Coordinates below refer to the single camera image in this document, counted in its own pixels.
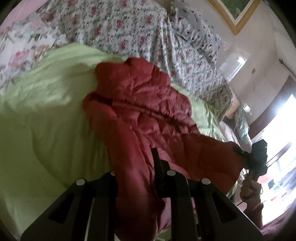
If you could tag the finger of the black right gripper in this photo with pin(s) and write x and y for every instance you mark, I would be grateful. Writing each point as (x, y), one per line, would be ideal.
(243, 155)

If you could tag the gold framed wall picture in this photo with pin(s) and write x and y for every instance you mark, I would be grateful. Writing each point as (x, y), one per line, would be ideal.
(235, 13)

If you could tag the red quilted puffer coat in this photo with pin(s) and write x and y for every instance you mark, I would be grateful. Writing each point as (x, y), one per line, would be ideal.
(135, 109)

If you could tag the blue cherry print pillow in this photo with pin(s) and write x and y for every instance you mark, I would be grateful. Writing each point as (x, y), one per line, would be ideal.
(190, 25)

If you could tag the small floral pattern quilt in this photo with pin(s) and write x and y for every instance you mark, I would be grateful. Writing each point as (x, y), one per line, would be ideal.
(140, 29)

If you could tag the person's right hand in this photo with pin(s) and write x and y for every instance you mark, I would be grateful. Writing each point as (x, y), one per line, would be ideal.
(250, 194)

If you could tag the large rose floral pillow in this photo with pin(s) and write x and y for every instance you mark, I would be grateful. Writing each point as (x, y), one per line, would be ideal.
(23, 45)

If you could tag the pink pillow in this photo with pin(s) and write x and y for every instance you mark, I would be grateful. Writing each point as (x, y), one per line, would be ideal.
(21, 12)

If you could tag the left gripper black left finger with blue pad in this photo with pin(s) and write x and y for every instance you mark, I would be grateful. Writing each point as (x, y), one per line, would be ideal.
(85, 211)

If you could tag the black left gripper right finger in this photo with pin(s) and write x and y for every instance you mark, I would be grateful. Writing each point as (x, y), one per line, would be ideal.
(199, 210)

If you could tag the light green bed sheet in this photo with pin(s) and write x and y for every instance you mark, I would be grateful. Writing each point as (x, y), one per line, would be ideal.
(47, 142)

